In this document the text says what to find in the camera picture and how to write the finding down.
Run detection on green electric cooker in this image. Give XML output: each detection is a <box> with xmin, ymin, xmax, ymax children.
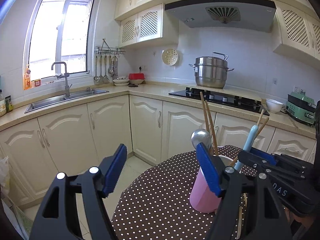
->
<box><xmin>285</xmin><ymin>92</ymin><xmax>317</xmax><ymax>127</ymax></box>

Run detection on red container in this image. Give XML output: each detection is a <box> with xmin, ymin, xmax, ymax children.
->
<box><xmin>129</xmin><ymin>73</ymin><xmax>145</xmax><ymax>85</ymax></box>

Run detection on metal spoon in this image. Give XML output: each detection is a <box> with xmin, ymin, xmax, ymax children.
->
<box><xmin>191</xmin><ymin>129</ymin><xmax>213</xmax><ymax>155</ymax></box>

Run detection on orange bottle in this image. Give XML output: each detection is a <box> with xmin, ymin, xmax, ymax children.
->
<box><xmin>23</xmin><ymin>64</ymin><xmax>32</xmax><ymax>90</ymax></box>

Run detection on kitchen window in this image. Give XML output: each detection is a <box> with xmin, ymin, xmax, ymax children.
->
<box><xmin>24</xmin><ymin>0</ymin><xmax>98</xmax><ymax>87</ymax></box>

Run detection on pile of wooden chopsticks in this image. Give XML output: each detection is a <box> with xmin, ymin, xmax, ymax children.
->
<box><xmin>199</xmin><ymin>92</ymin><xmax>270</xmax><ymax>167</ymax></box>

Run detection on black gas stove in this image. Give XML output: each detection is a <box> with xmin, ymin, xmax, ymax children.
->
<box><xmin>169</xmin><ymin>87</ymin><xmax>270</xmax><ymax>117</ymax></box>

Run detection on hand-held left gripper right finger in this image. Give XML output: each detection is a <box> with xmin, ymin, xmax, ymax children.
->
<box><xmin>196</xmin><ymin>142</ymin><xmax>293</xmax><ymax>240</ymax></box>

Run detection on grey range hood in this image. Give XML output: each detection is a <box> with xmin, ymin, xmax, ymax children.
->
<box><xmin>164</xmin><ymin>0</ymin><xmax>277</xmax><ymax>33</ymax></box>

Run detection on brown polka dot tablecloth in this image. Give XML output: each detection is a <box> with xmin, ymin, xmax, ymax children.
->
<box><xmin>111</xmin><ymin>145</ymin><xmax>278</xmax><ymax>240</ymax></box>

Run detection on lattice door wall cabinet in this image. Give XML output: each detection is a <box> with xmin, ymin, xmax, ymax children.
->
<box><xmin>118</xmin><ymin>4</ymin><xmax>179</xmax><ymax>48</ymax></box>
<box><xmin>272</xmin><ymin>0</ymin><xmax>320</xmax><ymax>60</ymax></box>

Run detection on metal wall utensil rack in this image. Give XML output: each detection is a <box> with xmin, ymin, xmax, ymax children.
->
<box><xmin>94</xmin><ymin>38</ymin><xmax>126</xmax><ymax>55</ymax></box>

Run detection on stainless steel steamer pot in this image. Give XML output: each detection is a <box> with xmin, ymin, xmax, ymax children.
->
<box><xmin>189</xmin><ymin>52</ymin><xmax>235</xmax><ymax>89</ymax></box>

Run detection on small dark green jar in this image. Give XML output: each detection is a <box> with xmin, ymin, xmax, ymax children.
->
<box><xmin>5</xmin><ymin>95</ymin><xmax>14</xmax><ymax>113</ymax></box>

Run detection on pink cup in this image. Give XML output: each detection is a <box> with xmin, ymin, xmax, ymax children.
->
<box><xmin>189</xmin><ymin>155</ymin><xmax>242</xmax><ymax>213</ymax></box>

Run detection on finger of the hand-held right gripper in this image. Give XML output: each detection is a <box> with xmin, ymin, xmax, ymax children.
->
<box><xmin>250</xmin><ymin>147</ymin><xmax>278</xmax><ymax>166</ymax></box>
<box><xmin>237</xmin><ymin>150</ymin><xmax>278</xmax><ymax>176</ymax></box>

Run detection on stainless steel sink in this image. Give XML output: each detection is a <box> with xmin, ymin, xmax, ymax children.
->
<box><xmin>24</xmin><ymin>87</ymin><xmax>110</xmax><ymax>114</ymax></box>

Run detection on white bowl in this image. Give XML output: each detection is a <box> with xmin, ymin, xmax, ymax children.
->
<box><xmin>265</xmin><ymin>98</ymin><xmax>285</xmax><ymax>113</ymax></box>

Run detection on clear food jar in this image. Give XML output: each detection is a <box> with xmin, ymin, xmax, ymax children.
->
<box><xmin>0</xmin><ymin>90</ymin><xmax>7</xmax><ymax>117</ymax></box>

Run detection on cream base cabinets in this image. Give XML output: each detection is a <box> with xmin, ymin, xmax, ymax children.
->
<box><xmin>0</xmin><ymin>92</ymin><xmax>317</xmax><ymax>207</ymax></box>

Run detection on cream perforated plate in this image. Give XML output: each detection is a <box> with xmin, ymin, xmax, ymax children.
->
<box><xmin>162</xmin><ymin>49</ymin><xmax>179</xmax><ymax>66</ymax></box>

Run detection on stack of white dishes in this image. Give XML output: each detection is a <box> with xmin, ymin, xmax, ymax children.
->
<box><xmin>112</xmin><ymin>76</ymin><xmax>130</xmax><ymax>87</ymax></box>

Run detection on white plastic bag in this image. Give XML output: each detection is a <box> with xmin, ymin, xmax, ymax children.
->
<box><xmin>0</xmin><ymin>156</ymin><xmax>10</xmax><ymax>198</ymax></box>

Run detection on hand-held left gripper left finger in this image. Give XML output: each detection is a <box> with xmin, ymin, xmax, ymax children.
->
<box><xmin>29</xmin><ymin>144</ymin><xmax>128</xmax><ymax>240</ymax></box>

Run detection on steel kitchen faucet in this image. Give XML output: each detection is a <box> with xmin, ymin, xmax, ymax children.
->
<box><xmin>51</xmin><ymin>61</ymin><xmax>73</xmax><ymax>98</ymax></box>

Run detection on light blue handled utensil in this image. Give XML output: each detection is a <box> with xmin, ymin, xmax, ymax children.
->
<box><xmin>234</xmin><ymin>124</ymin><xmax>258</xmax><ymax>172</ymax></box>

